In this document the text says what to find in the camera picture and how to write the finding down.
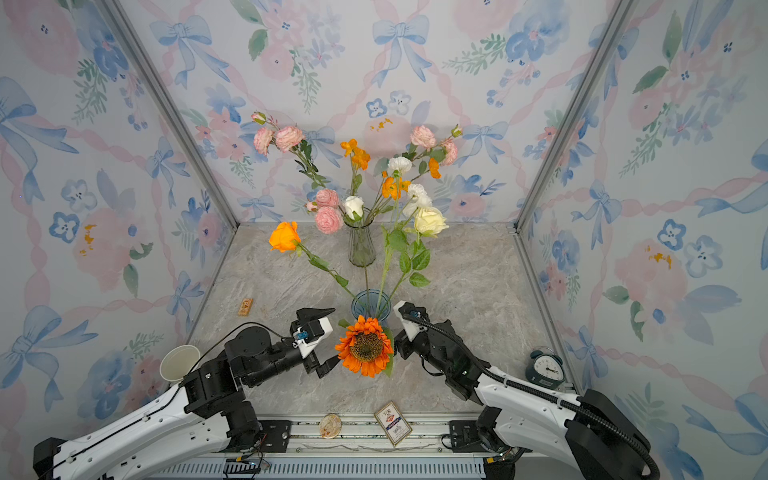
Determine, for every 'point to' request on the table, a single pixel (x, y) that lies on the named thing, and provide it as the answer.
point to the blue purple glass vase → (371, 303)
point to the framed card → (393, 423)
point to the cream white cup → (177, 361)
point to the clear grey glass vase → (355, 245)
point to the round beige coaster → (330, 426)
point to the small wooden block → (245, 307)
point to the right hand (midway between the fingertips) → (393, 317)
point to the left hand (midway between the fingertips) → (341, 326)
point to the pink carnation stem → (328, 217)
